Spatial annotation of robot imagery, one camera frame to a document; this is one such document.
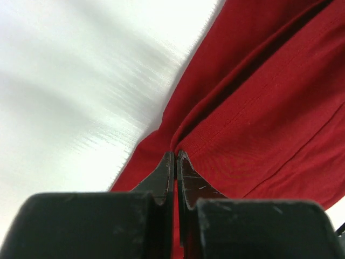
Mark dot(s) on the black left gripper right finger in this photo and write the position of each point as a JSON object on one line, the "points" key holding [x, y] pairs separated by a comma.
{"points": [[214, 226]]}

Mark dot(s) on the dark red t-shirt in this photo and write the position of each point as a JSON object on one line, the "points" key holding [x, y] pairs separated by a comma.
{"points": [[260, 107]]}

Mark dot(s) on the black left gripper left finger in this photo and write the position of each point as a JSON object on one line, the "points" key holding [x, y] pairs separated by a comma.
{"points": [[133, 224]]}

